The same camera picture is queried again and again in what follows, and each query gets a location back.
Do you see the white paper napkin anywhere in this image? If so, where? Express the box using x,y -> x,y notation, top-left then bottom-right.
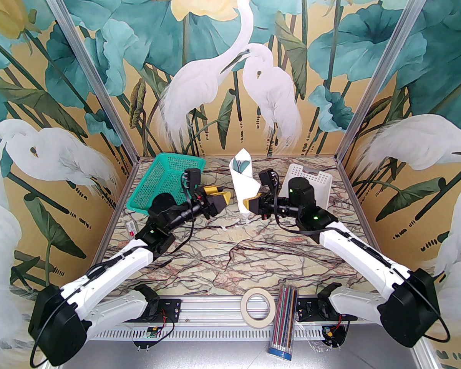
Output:
229,148 -> 261,222

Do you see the masking tape roll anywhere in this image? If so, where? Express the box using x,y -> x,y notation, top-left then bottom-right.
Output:
241,288 -> 276,326

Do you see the white perforated plastic basket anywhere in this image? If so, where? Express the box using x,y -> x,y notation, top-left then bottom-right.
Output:
280,164 -> 333,210

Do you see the green plastic mesh basket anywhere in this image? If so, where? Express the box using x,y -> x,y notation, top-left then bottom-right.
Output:
126,152 -> 206,212

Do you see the coloured pencil pack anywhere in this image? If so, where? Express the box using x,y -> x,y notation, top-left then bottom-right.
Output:
268,282 -> 298,360

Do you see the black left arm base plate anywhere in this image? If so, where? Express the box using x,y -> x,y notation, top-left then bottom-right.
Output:
154,298 -> 182,322

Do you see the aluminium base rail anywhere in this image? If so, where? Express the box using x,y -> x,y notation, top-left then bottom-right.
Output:
100,296 -> 386,331

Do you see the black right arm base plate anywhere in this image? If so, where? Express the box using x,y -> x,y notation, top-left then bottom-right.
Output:
297,297 -> 358,321

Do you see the white slotted cable duct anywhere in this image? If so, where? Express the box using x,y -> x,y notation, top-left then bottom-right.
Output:
92,327 -> 392,341

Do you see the aluminium frame post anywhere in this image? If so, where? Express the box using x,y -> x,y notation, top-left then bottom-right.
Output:
34,0 -> 142,160
336,0 -> 452,162

